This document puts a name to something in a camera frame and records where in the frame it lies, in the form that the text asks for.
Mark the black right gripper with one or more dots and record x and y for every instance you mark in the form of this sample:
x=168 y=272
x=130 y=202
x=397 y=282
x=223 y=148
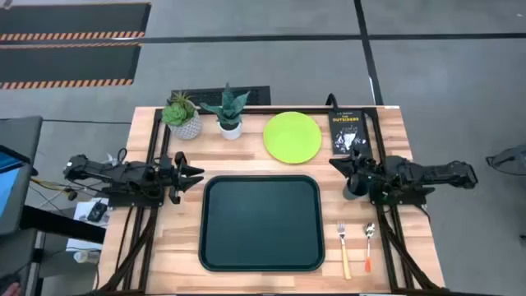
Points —
x=365 y=168

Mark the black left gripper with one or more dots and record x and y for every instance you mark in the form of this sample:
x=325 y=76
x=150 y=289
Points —
x=170 y=177

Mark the dark green cup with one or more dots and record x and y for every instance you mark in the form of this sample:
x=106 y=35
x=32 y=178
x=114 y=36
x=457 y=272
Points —
x=353 y=190

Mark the lime green plate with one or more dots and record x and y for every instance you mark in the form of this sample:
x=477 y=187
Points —
x=292 y=137

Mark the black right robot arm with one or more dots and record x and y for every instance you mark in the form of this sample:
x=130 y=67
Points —
x=427 y=174

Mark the dark green plastic tray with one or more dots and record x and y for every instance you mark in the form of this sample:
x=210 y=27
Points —
x=261 y=224

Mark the black paperback book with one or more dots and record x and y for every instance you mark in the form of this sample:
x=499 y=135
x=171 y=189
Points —
x=349 y=131

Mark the succulent in triangle-patterned pot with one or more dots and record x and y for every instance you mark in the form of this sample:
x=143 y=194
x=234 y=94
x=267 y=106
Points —
x=187 y=127

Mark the snake plant in white pot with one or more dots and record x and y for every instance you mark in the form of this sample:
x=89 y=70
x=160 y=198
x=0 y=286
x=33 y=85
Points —
x=230 y=130

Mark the small black device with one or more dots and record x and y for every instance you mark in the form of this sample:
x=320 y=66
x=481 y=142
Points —
x=97 y=211

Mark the black floor grille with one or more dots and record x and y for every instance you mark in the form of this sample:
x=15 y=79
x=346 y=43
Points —
x=255 y=95

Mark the white papers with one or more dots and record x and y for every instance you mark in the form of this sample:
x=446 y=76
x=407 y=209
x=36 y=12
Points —
x=82 y=236

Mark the clear plastic bottle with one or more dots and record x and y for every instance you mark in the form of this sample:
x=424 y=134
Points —
x=87 y=256

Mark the black side desk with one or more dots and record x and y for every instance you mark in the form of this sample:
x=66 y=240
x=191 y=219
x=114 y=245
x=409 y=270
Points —
x=61 y=224

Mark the black mat with hazard stripes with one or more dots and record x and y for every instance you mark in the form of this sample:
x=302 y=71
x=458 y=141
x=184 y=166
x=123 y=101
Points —
x=74 y=18
x=65 y=61

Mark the grey monitor with blue screen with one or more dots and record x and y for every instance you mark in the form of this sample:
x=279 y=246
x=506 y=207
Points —
x=20 y=135

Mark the person's hand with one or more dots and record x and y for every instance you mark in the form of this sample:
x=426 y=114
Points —
x=9 y=289

